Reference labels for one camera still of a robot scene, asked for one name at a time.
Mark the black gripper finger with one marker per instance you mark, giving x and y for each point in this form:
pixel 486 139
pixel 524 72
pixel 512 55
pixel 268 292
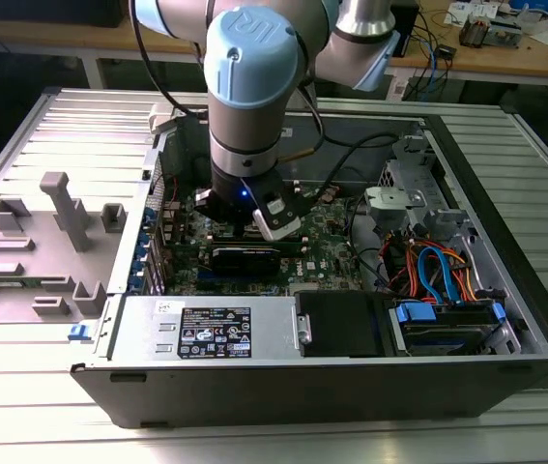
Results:
pixel 215 205
pixel 302 203

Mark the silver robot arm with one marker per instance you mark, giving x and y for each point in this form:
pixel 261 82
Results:
pixel 249 72

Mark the black plastic drive cover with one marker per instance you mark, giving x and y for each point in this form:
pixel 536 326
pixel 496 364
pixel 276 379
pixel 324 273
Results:
pixel 336 324

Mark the round coin battery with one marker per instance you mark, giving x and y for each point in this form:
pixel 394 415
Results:
pixel 330 195

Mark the green RAM stick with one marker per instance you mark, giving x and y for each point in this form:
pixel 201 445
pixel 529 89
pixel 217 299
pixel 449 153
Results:
pixel 225 247
pixel 12 285

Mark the green motherboard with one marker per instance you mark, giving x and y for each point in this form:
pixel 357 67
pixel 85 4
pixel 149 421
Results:
pixel 331 241

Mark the black graphics card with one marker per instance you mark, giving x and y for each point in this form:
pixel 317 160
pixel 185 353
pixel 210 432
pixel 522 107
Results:
pixel 247 263

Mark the silver drive cage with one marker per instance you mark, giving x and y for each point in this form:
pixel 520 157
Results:
pixel 413 154

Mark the silver power supply unit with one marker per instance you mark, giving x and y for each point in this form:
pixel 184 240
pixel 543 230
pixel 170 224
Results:
pixel 143 333

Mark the grey parts rack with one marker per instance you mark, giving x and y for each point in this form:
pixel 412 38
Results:
pixel 37 261

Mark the black PC case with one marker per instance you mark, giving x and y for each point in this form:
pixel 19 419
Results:
pixel 302 391

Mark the hard disk in blue carrier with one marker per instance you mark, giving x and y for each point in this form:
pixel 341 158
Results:
pixel 442 333

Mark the black desktop box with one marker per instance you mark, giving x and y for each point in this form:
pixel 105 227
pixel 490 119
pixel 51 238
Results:
pixel 408 29

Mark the small black adapter box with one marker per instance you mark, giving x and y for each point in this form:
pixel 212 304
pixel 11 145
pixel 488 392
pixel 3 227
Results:
pixel 446 52

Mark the copper coil part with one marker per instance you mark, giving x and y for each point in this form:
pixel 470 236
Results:
pixel 474 31

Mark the black equipment box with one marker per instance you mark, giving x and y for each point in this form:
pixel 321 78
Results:
pixel 61 12

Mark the wooden workbench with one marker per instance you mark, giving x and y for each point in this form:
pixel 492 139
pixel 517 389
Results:
pixel 37 36

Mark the grey circuit device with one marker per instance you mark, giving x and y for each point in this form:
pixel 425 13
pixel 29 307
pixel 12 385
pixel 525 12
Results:
pixel 505 31

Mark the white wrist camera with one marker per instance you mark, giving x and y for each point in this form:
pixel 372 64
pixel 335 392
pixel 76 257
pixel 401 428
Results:
pixel 278 224

